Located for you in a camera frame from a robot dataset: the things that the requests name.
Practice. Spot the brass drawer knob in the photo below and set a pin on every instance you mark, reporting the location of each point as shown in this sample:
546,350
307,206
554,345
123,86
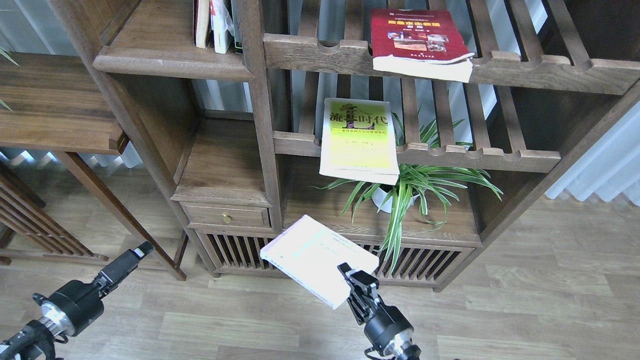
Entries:
226,218

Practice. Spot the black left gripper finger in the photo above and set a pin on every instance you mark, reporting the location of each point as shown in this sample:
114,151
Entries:
109,278

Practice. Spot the yellow-green paperback book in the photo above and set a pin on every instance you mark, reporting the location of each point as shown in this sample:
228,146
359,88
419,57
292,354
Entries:
358,141

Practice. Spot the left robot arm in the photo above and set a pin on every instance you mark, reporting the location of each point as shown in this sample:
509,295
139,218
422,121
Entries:
33,340

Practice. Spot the dark upright book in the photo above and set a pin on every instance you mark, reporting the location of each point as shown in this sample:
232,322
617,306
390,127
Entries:
237,34

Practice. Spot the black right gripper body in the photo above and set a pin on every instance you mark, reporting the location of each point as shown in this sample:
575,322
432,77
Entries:
389,333

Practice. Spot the tan upright book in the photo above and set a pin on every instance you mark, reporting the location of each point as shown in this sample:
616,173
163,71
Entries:
201,23

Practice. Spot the white lilac paperback book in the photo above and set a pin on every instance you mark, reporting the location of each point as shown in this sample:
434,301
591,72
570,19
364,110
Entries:
310,253

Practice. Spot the wooden side table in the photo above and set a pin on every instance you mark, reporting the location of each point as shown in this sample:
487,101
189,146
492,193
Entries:
51,103

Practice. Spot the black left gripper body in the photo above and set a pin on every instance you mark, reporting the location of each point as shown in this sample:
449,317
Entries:
69,310

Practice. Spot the white curtain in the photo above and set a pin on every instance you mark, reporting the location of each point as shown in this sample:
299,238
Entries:
609,168

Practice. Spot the dark wooden bookshelf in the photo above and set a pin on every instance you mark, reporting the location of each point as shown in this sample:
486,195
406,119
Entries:
235,133

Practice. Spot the spider plant in white pot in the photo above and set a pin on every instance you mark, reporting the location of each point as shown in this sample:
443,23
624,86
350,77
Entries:
417,180

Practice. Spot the white plastic-wrapped upright book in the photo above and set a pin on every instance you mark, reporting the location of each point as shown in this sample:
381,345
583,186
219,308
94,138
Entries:
222,26

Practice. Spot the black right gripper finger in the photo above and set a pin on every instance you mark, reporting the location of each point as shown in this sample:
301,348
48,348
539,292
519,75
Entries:
363,299

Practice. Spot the red paperback book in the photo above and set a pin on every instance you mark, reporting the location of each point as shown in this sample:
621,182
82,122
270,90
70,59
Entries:
420,43

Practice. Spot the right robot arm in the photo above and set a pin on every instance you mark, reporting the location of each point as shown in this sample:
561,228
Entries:
385,327

